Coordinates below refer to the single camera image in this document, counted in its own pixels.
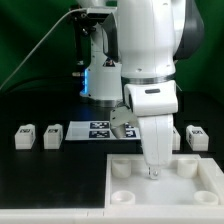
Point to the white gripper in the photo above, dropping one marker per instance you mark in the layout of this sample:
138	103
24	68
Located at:
154	106

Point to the white square tabletop part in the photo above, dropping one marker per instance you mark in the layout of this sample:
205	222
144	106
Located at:
128	181

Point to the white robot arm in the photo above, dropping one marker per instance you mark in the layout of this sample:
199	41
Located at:
134	47

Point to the white L-shaped obstacle fence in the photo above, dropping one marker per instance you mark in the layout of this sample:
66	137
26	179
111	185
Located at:
77	196

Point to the white sheet with AprilTags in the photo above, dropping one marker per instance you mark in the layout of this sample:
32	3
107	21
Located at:
89	130

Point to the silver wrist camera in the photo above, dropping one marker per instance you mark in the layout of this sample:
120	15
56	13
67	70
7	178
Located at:
119	117

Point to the black camera on stand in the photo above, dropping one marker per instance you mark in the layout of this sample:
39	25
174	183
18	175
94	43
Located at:
84	23

